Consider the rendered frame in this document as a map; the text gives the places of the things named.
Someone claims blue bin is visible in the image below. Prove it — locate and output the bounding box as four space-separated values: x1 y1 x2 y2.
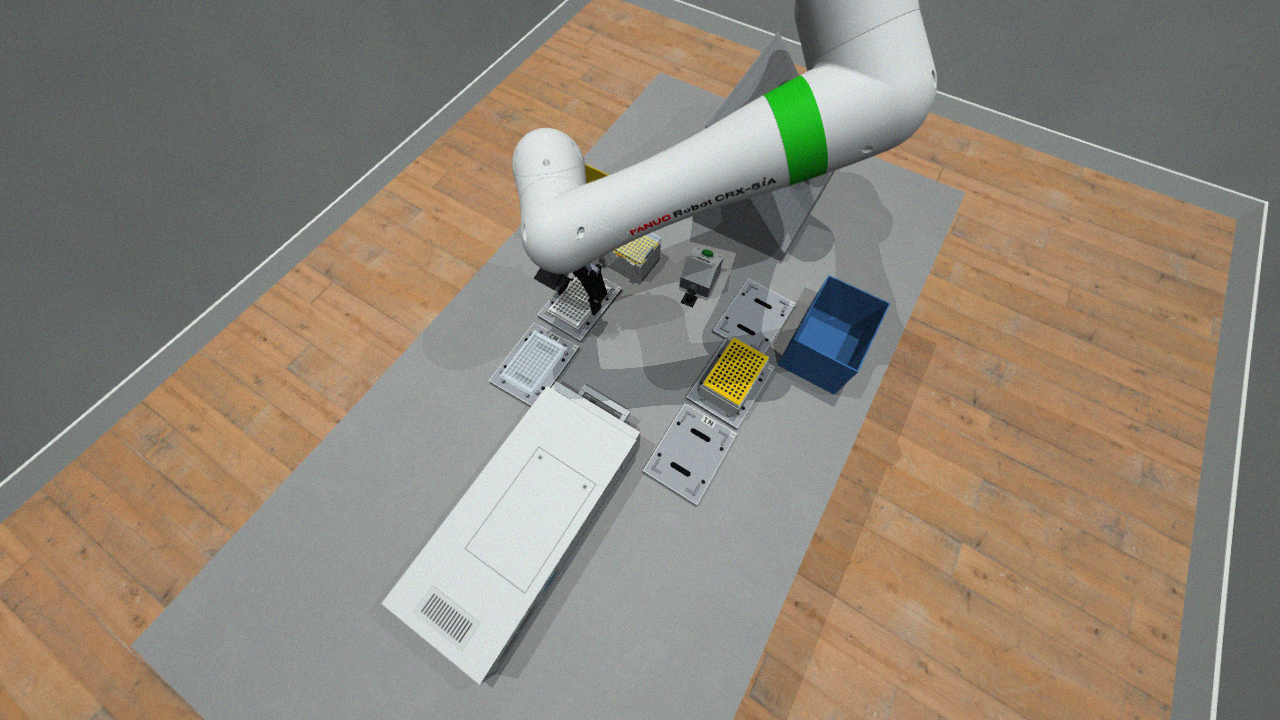
777 275 890 395

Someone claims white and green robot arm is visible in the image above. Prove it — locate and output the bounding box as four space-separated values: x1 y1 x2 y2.
512 0 937 292

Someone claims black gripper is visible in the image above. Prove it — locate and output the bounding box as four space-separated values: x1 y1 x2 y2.
572 263 607 316

